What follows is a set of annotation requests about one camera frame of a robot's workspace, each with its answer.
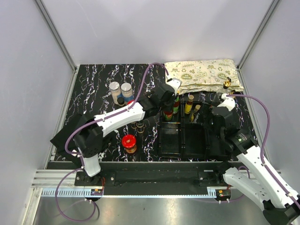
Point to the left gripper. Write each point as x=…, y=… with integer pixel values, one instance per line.
x=170, y=108

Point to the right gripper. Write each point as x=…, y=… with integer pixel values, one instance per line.
x=210, y=114

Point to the yellow-cap green-label bottle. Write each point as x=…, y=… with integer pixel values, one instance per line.
x=168, y=113
x=176, y=104

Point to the yellow-cap green-label bottle front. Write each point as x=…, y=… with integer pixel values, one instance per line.
x=168, y=113

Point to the yellow-label beige-cap bottle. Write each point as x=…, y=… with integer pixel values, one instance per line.
x=194, y=113
x=189, y=104

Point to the glass oil bottle gold spout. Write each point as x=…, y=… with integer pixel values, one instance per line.
x=225, y=89

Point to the red-lid chili sauce jar front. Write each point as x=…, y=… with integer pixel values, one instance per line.
x=129, y=144

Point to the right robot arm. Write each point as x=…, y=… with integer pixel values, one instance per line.
x=280, y=204

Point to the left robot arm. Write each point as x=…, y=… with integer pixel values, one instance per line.
x=89, y=135

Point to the right white-lid granule jar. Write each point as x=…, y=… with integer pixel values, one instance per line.
x=127, y=92

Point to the white-lid granule jar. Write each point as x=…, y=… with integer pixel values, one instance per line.
x=127, y=92
x=115, y=91

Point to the black organizer tray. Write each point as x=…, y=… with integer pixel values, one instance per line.
x=181, y=138

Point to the patterned cream folded cloth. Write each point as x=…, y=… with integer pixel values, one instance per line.
x=204, y=75

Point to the left white-lid granule jar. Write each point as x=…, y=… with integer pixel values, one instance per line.
x=115, y=91

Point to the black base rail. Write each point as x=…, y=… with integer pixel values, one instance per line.
x=155, y=178

